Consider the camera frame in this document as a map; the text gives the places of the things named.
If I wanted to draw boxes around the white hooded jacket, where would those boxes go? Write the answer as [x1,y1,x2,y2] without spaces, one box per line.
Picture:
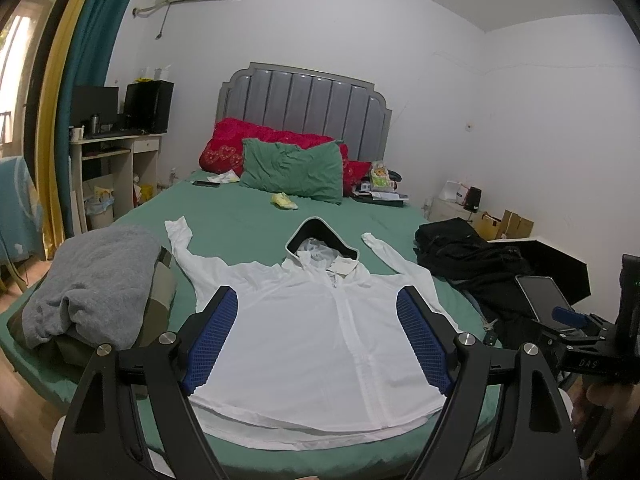
[165,217,445,451]

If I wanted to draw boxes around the black clothes pile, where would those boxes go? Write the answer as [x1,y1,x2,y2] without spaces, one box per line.
[414,218,528,283]

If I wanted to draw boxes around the right hand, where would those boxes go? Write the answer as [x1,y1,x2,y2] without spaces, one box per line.
[572,378,639,460]

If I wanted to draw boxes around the olive folded garment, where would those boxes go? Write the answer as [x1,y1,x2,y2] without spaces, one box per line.
[6,247,176,367]

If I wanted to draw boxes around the grey folded sweater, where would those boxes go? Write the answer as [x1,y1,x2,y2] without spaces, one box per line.
[22,224,162,350]

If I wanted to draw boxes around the keys on bed edge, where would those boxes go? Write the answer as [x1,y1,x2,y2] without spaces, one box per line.
[483,320,498,347]

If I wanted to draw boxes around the green bed sheet mattress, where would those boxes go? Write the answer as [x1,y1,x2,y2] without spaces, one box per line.
[1,182,485,479]

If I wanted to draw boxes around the cardboard boxes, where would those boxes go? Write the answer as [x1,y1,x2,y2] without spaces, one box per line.
[473,210,534,240]

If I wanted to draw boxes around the white trash bin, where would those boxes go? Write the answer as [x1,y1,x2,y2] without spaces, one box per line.
[85,195,114,230]

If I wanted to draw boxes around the yellow curtain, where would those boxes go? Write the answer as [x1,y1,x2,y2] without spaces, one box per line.
[34,0,108,261]

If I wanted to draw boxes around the black phone on bed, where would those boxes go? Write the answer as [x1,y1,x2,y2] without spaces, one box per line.
[191,180,220,188]

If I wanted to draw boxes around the blue patterned table cloth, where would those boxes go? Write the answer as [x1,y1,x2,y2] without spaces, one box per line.
[0,156,44,264]

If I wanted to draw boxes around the white paper on bed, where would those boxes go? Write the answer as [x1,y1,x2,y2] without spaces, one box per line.
[207,169,240,184]

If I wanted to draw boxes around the black small speaker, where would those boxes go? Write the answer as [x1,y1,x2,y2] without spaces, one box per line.
[463,186,482,214]

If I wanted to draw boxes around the yellow small cloth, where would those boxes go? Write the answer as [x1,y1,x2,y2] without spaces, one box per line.
[270,193,298,210]

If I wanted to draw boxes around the white computer desk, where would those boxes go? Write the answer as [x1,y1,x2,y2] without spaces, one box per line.
[70,133,164,234]

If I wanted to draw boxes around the white bedside cabinet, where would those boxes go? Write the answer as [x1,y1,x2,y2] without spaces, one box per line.
[426,180,478,223]

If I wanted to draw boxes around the red quilt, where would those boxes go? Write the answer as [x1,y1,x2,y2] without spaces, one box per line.
[198,118,370,198]

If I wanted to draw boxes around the green pillow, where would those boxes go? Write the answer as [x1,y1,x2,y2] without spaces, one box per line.
[241,139,343,204]

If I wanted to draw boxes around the black computer tower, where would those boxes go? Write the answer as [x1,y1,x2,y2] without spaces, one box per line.
[124,80,174,134]

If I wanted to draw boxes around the black monitor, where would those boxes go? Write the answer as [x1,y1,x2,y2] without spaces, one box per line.
[70,86,119,129]

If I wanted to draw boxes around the pile of books and snacks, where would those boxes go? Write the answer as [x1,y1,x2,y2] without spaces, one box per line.
[350,162,409,207]

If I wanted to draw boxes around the grey padded headboard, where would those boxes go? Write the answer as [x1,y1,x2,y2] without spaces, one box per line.
[216,62,392,162]

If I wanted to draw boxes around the teal curtain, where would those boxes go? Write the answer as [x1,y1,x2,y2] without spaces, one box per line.
[53,0,130,237]

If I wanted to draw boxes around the smartphone on mount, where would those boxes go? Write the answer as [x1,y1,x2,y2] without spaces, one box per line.
[516,275,572,332]

